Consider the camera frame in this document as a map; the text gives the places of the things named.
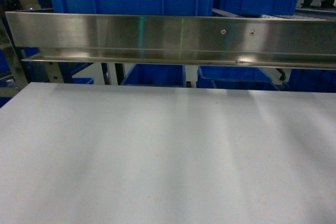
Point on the blue bin lower left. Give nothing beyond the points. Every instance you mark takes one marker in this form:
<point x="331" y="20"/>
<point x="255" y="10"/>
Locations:
<point x="156" y="76"/>

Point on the stainless steel rail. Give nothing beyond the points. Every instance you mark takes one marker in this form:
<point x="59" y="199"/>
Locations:
<point x="176" y="40"/>

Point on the blue bin lower centre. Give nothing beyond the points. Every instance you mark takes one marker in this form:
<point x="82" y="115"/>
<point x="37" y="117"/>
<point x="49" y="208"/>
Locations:
<point x="236" y="78"/>

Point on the blue bin lower right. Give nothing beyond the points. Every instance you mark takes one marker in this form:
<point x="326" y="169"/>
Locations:
<point x="305" y="80"/>

